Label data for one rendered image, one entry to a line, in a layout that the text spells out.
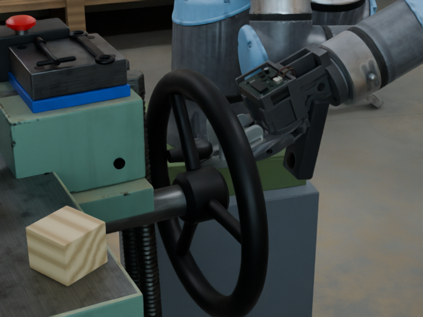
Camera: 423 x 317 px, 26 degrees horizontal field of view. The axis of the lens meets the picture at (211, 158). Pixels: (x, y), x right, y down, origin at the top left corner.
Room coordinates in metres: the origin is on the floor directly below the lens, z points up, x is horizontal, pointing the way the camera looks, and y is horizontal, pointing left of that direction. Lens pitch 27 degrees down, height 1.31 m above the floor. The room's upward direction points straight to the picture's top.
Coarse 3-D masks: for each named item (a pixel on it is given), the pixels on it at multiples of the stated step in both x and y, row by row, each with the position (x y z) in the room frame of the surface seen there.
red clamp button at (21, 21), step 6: (12, 18) 0.89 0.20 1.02; (18, 18) 0.89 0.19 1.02; (24, 18) 0.89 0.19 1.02; (30, 18) 0.89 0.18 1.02; (6, 24) 0.88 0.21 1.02; (12, 24) 0.88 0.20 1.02; (18, 24) 0.88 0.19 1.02; (24, 24) 0.88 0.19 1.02; (30, 24) 0.88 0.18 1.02; (18, 30) 0.88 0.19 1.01
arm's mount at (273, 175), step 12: (168, 144) 1.43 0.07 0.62; (276, 156) 1.40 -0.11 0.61; (168, 168) 1.34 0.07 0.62; (180, 168) 1.35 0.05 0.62; (264, 168) 1.39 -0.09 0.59; (276, 168) 1.40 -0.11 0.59; (228, 180) 1.37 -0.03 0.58; (264, 180) 1.39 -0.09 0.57; (276, 180) 1.40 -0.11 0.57; (288, 180) 1.41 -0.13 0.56; (300, 180) 1.41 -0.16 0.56
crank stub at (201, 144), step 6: (198, 144) 1.03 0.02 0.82; (204, 144) 1.03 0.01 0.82; (210, 144) 1.04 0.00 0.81; (168, 150) 1.02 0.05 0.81; (174, 150) 1.02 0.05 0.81; (180, 150) 1.02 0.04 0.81; (198, 150) 1.02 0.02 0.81; (204, 150) 1.03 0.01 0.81; (210, 150) 1.03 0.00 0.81; (168, 156) 1.02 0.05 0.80; (174, 156) 1.01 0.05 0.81; (180, 156) 1.01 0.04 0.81; (204, 156) 1.03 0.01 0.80; (174, 162) 1.02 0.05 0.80
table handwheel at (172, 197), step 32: (160, 96) 0.98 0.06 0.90; (192, 96) 0.89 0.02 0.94; (224, 96) 0.88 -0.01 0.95; (160, 128) 1.01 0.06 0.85; (224, 128) 0.83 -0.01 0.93; (160, 160) 1.01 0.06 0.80; (192, 160) 0.92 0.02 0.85; (160, 192) 0.88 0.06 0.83; (192, 192) 0.88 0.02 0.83; (224, 192) 0.89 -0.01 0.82; (256, 192) 0.79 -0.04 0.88; (128, 224) 0.85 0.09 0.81; (160, 224) 0.99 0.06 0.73; (192, 224) 0.88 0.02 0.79; (224, 224) 0.84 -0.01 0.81; (256, 224) 0.78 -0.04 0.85; (192, 256) 0.96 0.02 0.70; (256, 256) 0.78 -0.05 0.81; (192, 288) 0.90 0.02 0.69; (256, 288) 0.78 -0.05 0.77
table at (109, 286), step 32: (0, 160) 0.82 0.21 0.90; (0, 192) 0.75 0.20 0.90; (32, 192) 0.75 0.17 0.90; (64, 192) 0.75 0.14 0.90; (96, 192) 0.81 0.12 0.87; (128, 192) 0.81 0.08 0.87; (0, 224) 0.69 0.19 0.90; (0, 256) 0.64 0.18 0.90; (0, 288) 0.60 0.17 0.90; (32, 288) 0.60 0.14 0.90; (64, 288) 0.60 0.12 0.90; (96, 288) 0.60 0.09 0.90; (128, 288) 0.60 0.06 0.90
